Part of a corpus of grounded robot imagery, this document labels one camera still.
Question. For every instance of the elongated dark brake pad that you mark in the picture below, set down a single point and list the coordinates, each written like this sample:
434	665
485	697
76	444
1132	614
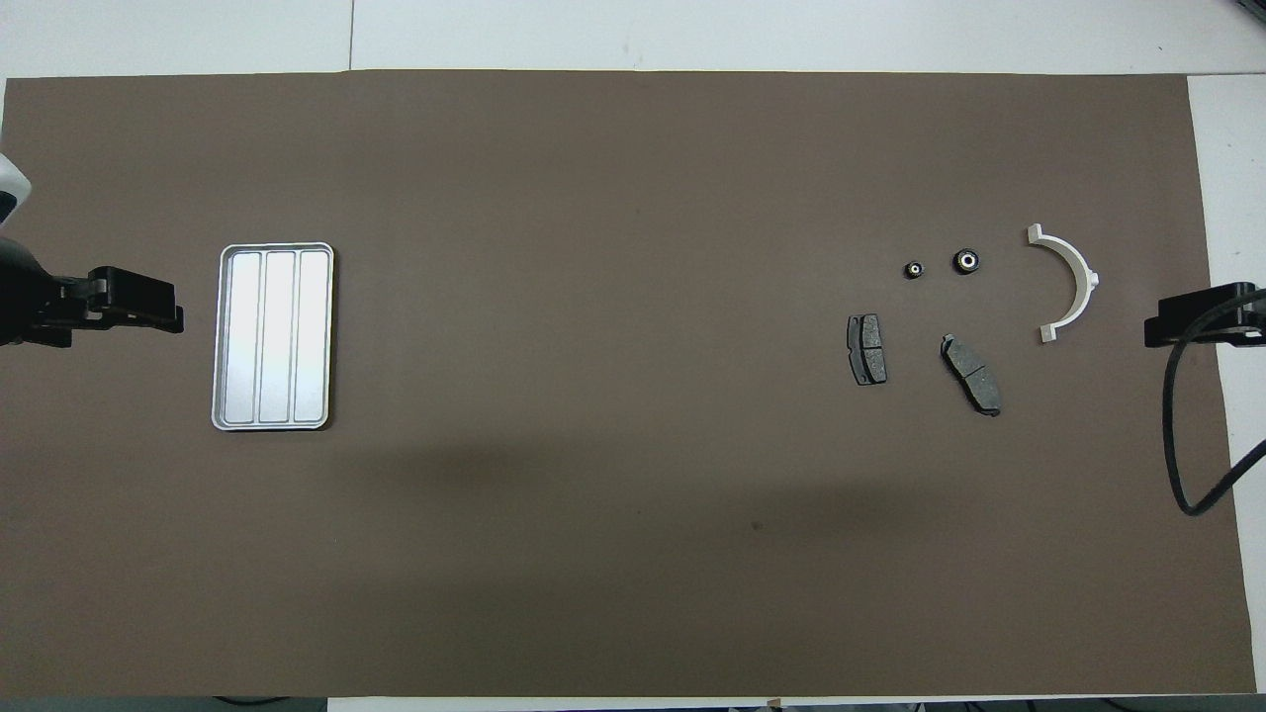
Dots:
971	374

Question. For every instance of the rectangular dark brake pad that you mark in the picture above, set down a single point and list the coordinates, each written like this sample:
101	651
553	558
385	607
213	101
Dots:
868	349

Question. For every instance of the brown table mat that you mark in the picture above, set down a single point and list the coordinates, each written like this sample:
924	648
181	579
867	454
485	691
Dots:
633	198

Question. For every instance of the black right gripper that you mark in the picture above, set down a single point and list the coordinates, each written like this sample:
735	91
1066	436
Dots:
1251	326

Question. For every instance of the white semicircular bracket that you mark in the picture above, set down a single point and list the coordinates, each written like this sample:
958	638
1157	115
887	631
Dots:
1084	285

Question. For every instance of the small black bearing gear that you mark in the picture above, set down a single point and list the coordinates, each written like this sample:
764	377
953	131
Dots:
915	269

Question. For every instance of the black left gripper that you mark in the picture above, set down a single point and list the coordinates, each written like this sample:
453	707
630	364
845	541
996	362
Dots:
30	297

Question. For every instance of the silver metal tray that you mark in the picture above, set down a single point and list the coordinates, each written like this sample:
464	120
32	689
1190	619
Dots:
272	336

